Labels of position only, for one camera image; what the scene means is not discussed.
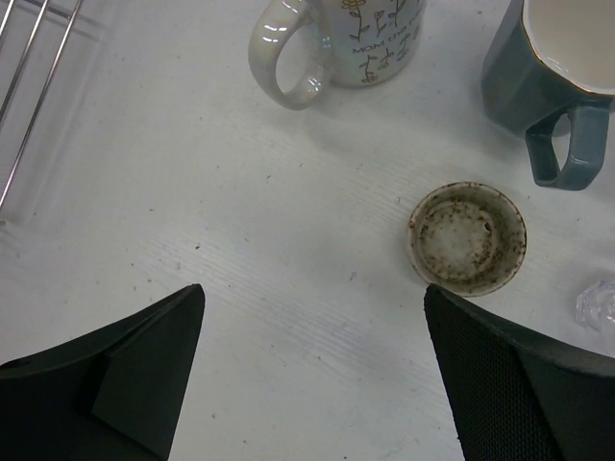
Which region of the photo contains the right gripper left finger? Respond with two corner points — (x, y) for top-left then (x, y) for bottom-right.
(1, 284), (206, 460)

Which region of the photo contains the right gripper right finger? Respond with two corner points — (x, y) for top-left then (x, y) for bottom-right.
(424, 284), (614, 460)

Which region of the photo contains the clear glass cup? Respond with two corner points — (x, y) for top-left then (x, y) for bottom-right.
(576, 280), (614, 332)

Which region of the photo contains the tan ceramic cup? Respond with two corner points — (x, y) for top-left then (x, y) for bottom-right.
(406, 182), (528, 297)

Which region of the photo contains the grey blue ceramic mug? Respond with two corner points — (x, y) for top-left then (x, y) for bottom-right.
(480, 1), (614, 191)

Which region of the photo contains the white pearly round cup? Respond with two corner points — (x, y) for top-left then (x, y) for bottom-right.
(248, 0), (427, 110)

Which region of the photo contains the wire dish rack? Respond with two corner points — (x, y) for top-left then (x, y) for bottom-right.
(1, 1), (83, 206)

